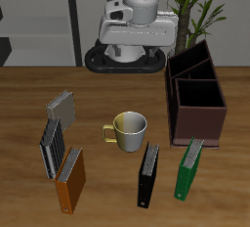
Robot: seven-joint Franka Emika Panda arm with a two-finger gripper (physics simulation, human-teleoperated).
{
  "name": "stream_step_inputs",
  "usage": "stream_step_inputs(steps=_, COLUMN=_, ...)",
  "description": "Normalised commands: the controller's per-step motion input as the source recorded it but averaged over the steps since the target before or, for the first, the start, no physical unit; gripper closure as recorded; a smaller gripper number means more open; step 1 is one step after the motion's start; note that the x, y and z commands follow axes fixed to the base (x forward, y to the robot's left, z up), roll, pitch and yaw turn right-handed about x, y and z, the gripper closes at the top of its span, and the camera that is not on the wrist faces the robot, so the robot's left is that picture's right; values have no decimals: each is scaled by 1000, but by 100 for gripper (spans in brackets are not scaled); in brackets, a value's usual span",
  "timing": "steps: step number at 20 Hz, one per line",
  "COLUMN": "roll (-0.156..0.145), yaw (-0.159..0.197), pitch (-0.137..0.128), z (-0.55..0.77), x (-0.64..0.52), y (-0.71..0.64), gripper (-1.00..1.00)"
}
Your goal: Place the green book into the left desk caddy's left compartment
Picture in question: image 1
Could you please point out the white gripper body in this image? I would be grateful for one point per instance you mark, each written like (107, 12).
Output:
(140, 35)

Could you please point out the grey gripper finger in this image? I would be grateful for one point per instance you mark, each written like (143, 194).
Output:
(116, 50)
(151, 52)

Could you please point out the grey book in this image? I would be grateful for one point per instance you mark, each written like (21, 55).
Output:
(63, 108)

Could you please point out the dark brown desk caddy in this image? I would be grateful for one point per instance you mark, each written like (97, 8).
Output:
(199, 120)

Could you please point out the black and white striped book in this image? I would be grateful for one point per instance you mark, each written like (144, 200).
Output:
(52, 149)

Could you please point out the green book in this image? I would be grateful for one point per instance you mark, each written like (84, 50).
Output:
(185, 178)

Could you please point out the orange book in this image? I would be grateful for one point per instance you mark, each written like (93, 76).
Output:
(73, 185)

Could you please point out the green pot plant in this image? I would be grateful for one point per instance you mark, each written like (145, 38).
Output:
(183, 22)

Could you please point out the light grey shelf unit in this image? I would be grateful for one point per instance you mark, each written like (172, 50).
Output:
(35, 22)

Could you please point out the yellow and white mug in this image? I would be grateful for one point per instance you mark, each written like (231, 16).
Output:
(130, 136)

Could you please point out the large dark block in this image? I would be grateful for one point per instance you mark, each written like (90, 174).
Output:
(4, 51)

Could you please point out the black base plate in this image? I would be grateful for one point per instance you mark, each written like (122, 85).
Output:
(94, 63)

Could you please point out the dark vertical post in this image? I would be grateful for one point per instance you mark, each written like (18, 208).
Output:
(74, 22)

